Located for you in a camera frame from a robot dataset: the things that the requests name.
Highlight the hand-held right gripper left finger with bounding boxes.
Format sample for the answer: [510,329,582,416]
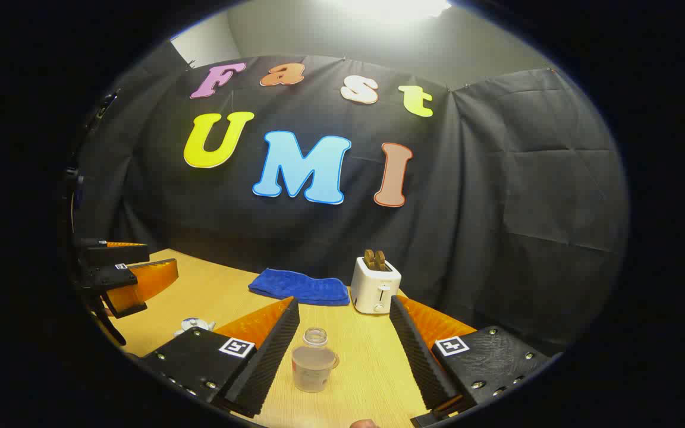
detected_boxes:
[139,296,300,418]

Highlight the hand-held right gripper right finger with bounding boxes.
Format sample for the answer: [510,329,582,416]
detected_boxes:
[390,295,552,426]

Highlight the clear water bottle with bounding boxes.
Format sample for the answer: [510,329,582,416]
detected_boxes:
[291,327,340,394]

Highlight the white teacup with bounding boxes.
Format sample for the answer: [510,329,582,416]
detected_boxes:
[174,317,217,338]

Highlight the blue towel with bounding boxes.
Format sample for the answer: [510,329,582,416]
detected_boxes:
[248,268,351,307]

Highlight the white toaster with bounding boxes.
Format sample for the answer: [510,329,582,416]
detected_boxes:
[350,256,403,315]

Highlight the black backdrop cloth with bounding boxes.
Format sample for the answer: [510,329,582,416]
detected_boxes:
[72,55,629,357]

